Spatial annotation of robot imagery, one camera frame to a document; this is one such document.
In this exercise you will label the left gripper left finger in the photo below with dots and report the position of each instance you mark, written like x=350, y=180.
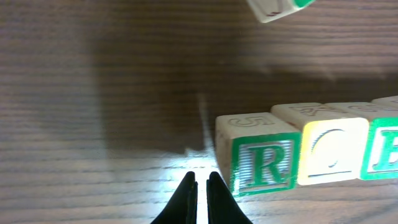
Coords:
x=182, y=206

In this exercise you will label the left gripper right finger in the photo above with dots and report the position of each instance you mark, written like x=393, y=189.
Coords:
x=222, y=207

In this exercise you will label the green R block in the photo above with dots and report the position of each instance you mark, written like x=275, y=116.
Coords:
x=257, y=153

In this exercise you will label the yellow O block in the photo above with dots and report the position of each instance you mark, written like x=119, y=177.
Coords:
x=332, y=144

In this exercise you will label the green B block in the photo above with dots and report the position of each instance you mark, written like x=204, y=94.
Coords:
x=380, y=154

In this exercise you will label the green N block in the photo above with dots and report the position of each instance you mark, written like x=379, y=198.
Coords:
x=270, y=10

